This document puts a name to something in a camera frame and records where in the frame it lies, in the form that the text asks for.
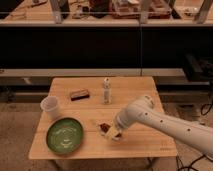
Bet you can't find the wooden table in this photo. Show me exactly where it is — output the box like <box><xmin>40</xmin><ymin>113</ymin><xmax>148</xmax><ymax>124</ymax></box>
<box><xmin>28</xmin><ymin>76</ymin><xmax>179</xmax><ymax>171</ymax></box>

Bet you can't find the translucent plastic cup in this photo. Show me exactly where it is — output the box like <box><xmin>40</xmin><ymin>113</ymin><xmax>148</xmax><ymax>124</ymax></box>
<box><xmin>40</xmin><ymin>96</ymin><xmax>60</xmax><ymax>120</ymax></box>

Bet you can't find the black cable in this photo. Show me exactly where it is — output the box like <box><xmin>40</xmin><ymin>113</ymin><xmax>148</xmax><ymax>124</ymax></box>
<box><xmin>199</xmin><ymin>101</ymin><xmax>213</xmax><ymax>117</ymax></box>

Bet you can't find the long shelf bench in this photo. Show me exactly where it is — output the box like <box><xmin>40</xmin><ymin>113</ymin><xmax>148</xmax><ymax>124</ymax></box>
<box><xmin>0</xmin><ymin>20</ymin><xmax>213</xmax><ymax>80</ymax></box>

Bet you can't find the brown chocolate bar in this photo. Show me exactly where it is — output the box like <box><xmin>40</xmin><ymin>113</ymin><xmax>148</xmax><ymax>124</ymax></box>
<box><xmin>70</xmin><ymin>89</ymin><xmax>90</xmax><ymax>101</ymax></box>

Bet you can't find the clear shaker bottle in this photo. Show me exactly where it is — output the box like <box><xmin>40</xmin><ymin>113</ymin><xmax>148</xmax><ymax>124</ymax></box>
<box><xmin>103</xmin><ymin>78</ymin><xmax>111</xmax><ymax>104</ymax></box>

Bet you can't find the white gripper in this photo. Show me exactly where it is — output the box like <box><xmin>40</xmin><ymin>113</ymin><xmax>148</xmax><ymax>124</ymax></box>
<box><xmin>105</xmin><ymin>115</ymin><xmax>130</xmax><ymax>139</ymax></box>

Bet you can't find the brown snack on white tray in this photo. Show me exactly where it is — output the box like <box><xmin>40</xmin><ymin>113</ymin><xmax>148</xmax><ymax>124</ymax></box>
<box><xmin>98</xmin><ymin>123</ymin><xmax>111</xmax><ymax>135</ymax></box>

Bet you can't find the green ceramic bowl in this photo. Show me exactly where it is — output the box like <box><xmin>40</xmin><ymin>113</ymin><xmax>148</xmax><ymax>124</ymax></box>
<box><xmin>46</xmin><ymin>118</ymin><xmax>84</xmax><ymax>155</ymax></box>

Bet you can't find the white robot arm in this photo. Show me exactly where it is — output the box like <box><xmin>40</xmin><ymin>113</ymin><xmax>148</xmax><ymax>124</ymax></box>
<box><xmin>106</xmin><ymin>95</ymin><xmax>213</xmax><ymax>157</ymax></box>

